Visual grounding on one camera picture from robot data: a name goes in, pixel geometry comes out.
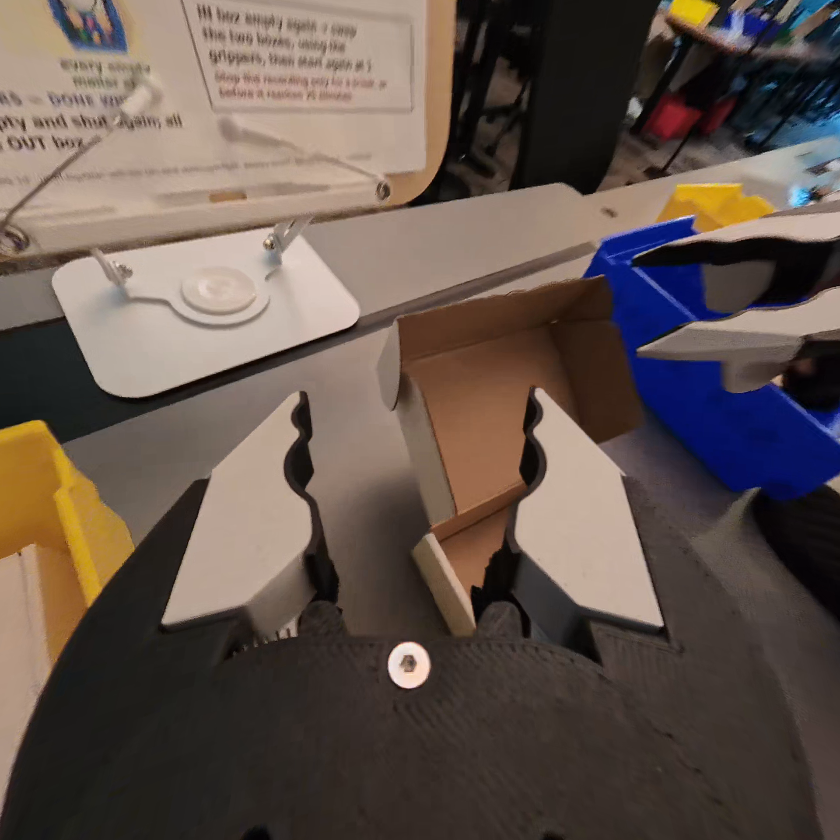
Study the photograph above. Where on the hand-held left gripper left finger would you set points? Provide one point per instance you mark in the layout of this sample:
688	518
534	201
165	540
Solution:
243	538

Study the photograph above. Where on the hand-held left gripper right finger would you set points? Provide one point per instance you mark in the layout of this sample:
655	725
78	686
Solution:
577	538

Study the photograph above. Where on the red floor container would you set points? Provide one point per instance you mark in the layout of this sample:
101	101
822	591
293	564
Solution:
673	118
716	117

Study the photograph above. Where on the wooden display board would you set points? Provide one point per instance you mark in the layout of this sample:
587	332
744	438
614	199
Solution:
441	79

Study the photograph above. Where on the white metal stand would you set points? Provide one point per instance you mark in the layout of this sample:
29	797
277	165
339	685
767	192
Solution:
144	341

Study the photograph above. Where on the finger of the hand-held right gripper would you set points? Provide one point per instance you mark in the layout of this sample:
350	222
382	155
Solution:
748	348
738	285

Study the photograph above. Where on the blue plastic bin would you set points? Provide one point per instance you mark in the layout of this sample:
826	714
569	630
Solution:
695	420

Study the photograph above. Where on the black textured pad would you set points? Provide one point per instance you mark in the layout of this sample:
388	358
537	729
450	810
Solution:
807	544

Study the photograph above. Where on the yellow plastic bin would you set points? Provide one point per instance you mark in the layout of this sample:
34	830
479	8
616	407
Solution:
715	203
694	10
92	538

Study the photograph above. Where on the white instruction sheet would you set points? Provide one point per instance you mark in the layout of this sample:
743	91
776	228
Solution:
295	144

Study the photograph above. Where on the black leaning panel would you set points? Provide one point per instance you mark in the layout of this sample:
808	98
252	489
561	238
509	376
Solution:
571	98

